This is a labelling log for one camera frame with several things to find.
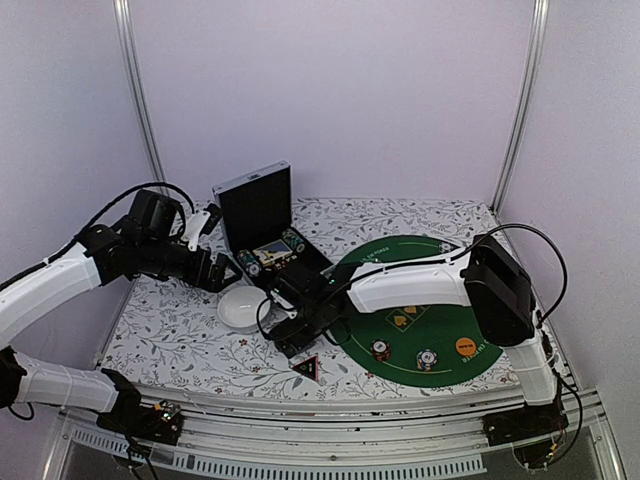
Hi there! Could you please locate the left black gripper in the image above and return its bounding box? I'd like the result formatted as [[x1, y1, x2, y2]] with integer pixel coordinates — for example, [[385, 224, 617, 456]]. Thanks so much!
[[139, 236, 244, 292]]

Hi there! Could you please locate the black red chip stack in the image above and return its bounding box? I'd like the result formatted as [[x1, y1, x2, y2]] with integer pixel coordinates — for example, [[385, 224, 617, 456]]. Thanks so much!
[[370, 339, 391, 362]]

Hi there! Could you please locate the orange big blind button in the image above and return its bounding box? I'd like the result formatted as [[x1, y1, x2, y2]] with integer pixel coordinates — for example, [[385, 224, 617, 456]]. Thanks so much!
[[455, 337, 477, 357]]

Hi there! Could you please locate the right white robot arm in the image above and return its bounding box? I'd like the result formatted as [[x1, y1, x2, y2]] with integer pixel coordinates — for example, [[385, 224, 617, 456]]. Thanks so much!
[[264, 228, 562, 436]]

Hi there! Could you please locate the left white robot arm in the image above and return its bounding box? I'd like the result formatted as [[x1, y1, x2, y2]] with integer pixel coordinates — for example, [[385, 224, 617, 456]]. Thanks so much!
[[1, 182, 242, 434]]

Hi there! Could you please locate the left poker chip stack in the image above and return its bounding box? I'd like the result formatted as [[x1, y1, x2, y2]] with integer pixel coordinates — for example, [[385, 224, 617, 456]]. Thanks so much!
[[236, 249, 262, 277]]

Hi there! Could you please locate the poker chip stack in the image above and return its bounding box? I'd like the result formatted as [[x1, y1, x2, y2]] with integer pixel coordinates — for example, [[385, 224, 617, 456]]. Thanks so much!
[[236, 249, 262, 277], [281, 228, 306, 254]]

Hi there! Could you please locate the red black triangle card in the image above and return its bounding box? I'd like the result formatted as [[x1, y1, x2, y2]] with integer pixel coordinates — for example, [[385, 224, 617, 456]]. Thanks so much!
[[291, 356, 319, 381]]

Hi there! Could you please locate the white ceramic bowl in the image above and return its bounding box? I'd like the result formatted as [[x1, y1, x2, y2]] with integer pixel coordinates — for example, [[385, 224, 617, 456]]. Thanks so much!
[[217, 286, 271, 334]]

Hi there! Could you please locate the boxed playing card deck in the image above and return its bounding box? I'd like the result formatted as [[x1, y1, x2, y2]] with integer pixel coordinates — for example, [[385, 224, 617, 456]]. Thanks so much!
[[252, 239, 293, 267]]

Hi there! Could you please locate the floral tablecloth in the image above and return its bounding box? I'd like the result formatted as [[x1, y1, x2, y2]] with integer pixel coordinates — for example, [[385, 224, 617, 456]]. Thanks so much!
[[102, 198, 520, 402]]

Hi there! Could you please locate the right poker chip stack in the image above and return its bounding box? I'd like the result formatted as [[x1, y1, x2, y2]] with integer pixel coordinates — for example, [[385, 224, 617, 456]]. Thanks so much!
[[281, 228, 306, 254]]

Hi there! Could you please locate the round green poker mat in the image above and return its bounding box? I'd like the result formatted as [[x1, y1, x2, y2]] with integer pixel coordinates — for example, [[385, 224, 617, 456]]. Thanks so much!
[[329, 235, 514, 389]]

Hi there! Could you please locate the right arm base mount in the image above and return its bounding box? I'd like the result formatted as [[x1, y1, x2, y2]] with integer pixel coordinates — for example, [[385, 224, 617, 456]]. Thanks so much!
[[482, 399, 569, 470]]

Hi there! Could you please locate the left aluminium frame post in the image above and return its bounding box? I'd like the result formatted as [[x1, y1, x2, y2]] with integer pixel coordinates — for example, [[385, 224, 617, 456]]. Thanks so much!
[[113, 0, 167, 182]]

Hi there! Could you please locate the aluminium frame post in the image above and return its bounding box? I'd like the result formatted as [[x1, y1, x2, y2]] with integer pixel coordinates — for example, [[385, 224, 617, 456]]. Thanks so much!
[[490, 0, 550, 217], [113, 0, 167, 182]]

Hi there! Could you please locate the right aluminium frame post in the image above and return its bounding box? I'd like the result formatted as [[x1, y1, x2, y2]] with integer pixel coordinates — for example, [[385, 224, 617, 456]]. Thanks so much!
[[490, 0, 550, 217]]

